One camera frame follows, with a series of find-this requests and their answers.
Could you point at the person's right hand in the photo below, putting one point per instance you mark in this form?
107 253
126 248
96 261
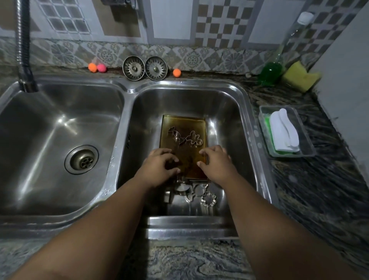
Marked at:
220 168

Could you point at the person's left hand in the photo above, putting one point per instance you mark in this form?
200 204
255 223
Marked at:
155 170

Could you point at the person's left thumb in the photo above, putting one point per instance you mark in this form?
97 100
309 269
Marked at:
173 172

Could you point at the person's right thumb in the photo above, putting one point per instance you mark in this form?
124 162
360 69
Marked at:
201 166

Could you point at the golden metal baking tray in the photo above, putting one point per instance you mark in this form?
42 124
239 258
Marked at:
184 155

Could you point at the person's left forearm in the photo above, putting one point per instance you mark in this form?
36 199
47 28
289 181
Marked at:
95 230

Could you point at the person's right forearm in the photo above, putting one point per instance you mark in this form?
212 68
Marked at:
274 236

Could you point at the round metal cookie cutter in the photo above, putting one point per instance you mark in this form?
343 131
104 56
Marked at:
182 189

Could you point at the gingerbread-man metal cookie cutter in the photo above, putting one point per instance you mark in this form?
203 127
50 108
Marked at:
195 138

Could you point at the flower-shaped metal cookie cutter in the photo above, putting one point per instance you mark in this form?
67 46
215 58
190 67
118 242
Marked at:
208 199

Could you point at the candy-shaped metal cookie cutter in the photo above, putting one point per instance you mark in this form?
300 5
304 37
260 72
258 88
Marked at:
176 133

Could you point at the stainless steel double sink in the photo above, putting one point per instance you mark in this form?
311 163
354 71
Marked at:
126 115

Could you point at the green scrub pad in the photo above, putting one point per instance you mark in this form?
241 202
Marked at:
267 129

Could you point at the white plastic scraper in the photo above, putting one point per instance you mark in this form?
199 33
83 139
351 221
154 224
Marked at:
284 129

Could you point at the sink drain strainer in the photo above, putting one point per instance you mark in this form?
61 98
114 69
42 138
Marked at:
81 159

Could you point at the orange ball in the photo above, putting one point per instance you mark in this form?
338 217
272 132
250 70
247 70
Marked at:
92 67
176 72

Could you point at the steel sink strainer plug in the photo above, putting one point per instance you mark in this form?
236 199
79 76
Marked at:
156 68
133 68

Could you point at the clear plastic container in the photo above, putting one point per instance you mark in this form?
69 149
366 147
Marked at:
307 144

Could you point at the clear bottle with green liquid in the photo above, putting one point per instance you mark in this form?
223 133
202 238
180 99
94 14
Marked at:
271 72

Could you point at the pink ball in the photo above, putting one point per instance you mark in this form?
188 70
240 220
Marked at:
101 68

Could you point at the yellow sponge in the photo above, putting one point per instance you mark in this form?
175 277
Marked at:
299 76

